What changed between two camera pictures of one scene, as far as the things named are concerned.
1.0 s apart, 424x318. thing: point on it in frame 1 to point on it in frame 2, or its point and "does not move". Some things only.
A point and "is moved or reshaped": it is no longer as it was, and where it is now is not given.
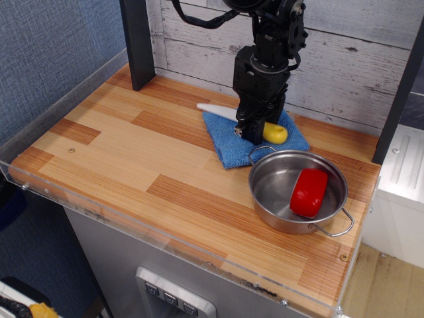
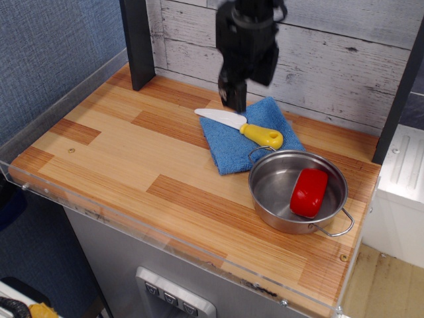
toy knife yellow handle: x=272 y=133 is moved or reshaped
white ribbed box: x=394 y=225 does not move
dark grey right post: x=400 y=99 does not move
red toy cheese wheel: x=308 y=191 does not move
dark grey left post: x=136 y=24 does not move
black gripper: x=257 y=90 to x=242 y=36
